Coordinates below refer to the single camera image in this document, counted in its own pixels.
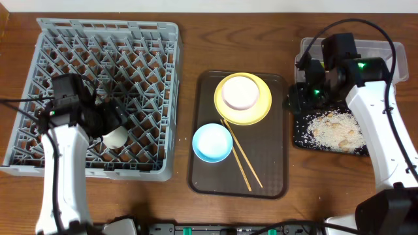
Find white cup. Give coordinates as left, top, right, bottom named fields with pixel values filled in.
left=103, top=126, right=128, bottom=149

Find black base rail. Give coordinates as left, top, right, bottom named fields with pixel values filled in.
left=104, top=213, right=360, bottom=235

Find clear plastic bin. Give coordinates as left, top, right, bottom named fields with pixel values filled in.
left=295, top=37, right=409, bottom=85

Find rice and food scraps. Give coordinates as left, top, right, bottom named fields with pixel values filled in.
left=300, top=110, right=367, bottom=153

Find grey dish rack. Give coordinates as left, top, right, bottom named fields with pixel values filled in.
left=1, top=18, right=182, bottom=181

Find pink bowl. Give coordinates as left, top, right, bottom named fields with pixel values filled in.
left=221, top=76, right=259, bottom=110

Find dark brown serving tray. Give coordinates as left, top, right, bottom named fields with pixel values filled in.
left=187, top=73, right=289, bottom=199

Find yellow plate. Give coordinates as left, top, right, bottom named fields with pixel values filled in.
left=214, top=72, right=272, bottom=125

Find light blue bowl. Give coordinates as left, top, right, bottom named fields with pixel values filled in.
left=192, top=123, right=233, bottom=163

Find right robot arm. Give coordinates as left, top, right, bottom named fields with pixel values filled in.
left=285, top=54, right=417, bottom=234

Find right wooden chopstick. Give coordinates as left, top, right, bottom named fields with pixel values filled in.
left=223, top=119, right=263, bottom=188

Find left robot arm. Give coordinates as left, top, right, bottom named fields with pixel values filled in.
left=35, top=95, right=127, bottom=234

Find black waste tray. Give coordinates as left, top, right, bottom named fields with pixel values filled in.
left=292, top=104, right=372, bottom=157

